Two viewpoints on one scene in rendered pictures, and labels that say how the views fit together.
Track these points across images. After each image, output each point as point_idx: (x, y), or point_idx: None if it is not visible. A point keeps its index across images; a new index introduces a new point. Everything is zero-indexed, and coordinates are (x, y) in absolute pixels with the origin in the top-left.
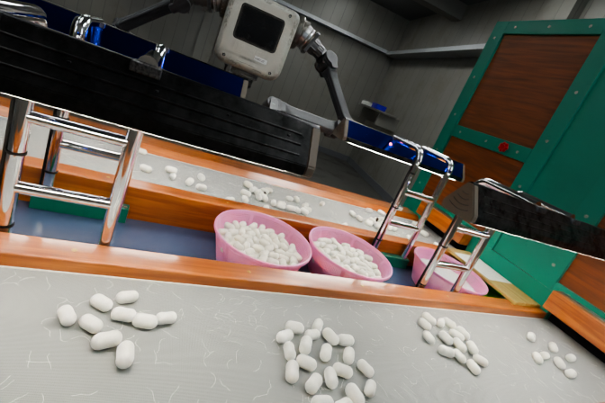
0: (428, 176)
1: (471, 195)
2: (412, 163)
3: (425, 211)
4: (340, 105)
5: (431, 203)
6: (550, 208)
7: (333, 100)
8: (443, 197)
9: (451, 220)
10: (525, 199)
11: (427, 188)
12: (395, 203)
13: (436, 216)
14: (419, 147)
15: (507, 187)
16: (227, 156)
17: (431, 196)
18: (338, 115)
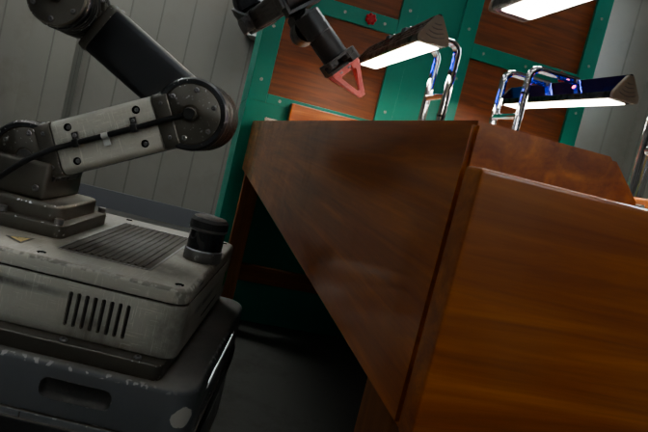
0: (273, 67)
1: (634, 84)
2: (457, 61)
3: (425, 113)
4: None
5: (429, 101)
6: (538, 79)
7: None
8: (306, 92)
9: (347, 118)
10: (573, 77)
11: (274, 85)
12: (445, 112)
13: (324, 119)
14: (455, 40)
15: (556, 70)
16: (236, 117)
17: (427, 94)
18: None
